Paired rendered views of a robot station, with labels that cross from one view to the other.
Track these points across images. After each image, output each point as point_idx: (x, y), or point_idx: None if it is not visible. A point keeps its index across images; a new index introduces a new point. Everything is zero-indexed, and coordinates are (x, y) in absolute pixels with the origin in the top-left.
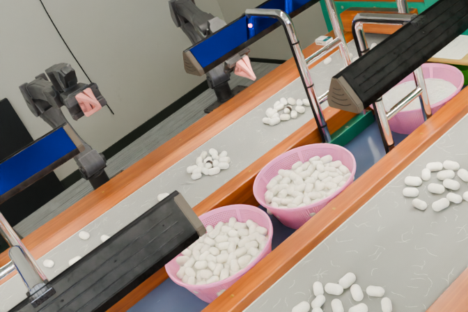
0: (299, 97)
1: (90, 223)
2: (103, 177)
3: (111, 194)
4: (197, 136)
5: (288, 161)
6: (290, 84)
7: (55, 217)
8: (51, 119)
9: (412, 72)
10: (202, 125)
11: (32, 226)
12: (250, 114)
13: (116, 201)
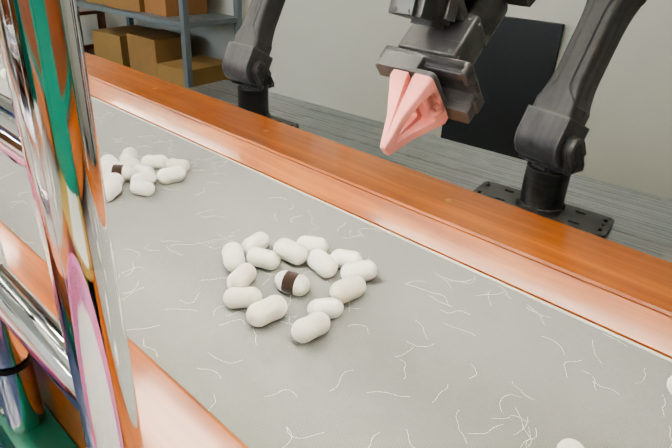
0: (384, 315)
1: (92, 97)
2: (245, 98)
3: (134, 94)
4: (258, 147)
5: None
6: (505, 288)
7: (129, 69)
8: None
9: None
10: (309, 148)
11: (210, 89)
12: (340, 219)
13: (124, 106)
